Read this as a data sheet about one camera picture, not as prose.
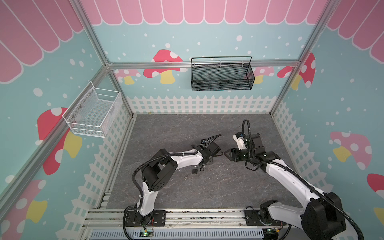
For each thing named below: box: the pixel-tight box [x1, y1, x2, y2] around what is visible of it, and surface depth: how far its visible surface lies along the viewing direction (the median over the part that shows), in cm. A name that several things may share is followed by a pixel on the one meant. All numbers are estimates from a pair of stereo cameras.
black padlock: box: [191, 165, 198, 175], surface depth 91 cm
